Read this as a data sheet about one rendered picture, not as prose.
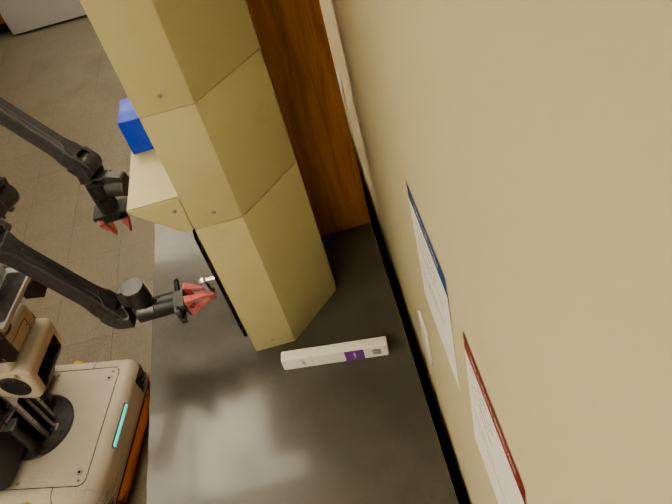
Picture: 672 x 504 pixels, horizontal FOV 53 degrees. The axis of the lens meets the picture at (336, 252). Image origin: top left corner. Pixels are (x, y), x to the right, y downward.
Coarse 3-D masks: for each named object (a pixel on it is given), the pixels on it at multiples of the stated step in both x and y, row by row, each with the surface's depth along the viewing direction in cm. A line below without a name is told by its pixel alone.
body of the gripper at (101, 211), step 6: (108, 198) 191; (114, 198) 194; (120, 198) 198; (126, 198) 198; (96, 204) 192; (102, 204) 191; (108, 204) 192; (114, 204) 194; (120, 204) 196; (126, 204) 196; (96, 210) 197; (102, 210) 193; (108, 210) 193; (114, 210) 194; (120, 210) 194; (126, 210) 194; (96, 216) 195; (102, 216) 194; (108, 216) 194
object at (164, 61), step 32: (96, 0) 109; (128, 0) 110; (160, 0) 112; (192, 0) 118; (224, 0) 124; (96, 32) 113; (128, 32) 114; (160, 32) 115; (192, 32) 120; (224, 32) 126; (128, 64) 118; (160, 64) 119; (192, 64) 122; (224, 64) 129; (128, 96) 122; (160, 96) 123; (192, 96) 125
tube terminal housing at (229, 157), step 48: (240, 96) 135; (192, 144) 132; (240, 144) 139; (288, 144) 152; (192, 192) 140; (240, 192) 144; (288, 192) 157; (240, 240) 151; (288, 240) 163; (240, 288) 162; (288, 288) 170; (288, 336) 178
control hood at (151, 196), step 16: (144, 160) 152; (144, 176) 148; (160, 176) 146; (128, 192) 145; (144, 192) 144; (160, 192) 142; (128, 208) 141; (144, 208) 141; (160, 208) 141; (176, 208) 142; (160, 224) 145; (176, 224) 145
